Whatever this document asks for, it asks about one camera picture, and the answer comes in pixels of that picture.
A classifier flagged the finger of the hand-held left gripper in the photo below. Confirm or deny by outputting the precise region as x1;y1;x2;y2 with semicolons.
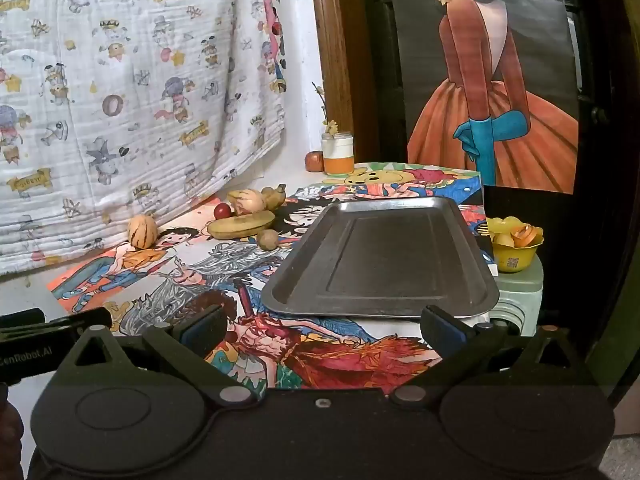
45;307;113;334

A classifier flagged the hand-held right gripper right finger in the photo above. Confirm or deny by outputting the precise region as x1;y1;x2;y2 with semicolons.
390;305;603;408

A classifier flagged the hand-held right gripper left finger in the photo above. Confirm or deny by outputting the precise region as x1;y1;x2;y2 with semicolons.
56;305;261;406

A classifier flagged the metal tray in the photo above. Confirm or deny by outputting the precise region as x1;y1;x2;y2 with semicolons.
261;196;501;320

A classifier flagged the yellow banana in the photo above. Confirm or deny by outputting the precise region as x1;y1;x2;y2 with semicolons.
207;210;277;241

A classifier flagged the pale round fruit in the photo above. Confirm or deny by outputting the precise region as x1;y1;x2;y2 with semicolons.
227;188;267;217

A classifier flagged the small yellow fruit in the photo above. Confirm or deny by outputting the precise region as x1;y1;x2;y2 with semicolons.
261;184;288;211

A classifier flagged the colourful anime cartoon sheet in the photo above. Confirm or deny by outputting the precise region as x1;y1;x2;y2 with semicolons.
47;185;488;391

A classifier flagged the pale green plastic stool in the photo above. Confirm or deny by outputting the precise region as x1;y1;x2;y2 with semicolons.
487;255;545;336

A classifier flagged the yellow plastic bowl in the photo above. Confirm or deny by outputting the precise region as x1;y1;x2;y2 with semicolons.
487;216;545;274

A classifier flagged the yellow bear cartoon sheet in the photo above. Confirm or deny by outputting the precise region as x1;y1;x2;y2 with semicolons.
320;161;484;206

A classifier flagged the white and orange jar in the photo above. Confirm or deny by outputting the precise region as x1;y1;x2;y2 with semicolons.
321;131;355;176

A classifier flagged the white cartoon printed blanket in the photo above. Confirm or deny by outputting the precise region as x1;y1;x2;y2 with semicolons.
0;0;288;277

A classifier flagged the dark door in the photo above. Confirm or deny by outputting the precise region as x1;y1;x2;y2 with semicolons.
356;0;640;406

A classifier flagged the wall poster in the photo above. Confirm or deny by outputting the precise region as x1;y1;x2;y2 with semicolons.
385;0;581;195

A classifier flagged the brown wooden door frame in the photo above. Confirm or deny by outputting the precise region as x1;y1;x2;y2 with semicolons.
308;0;381;163

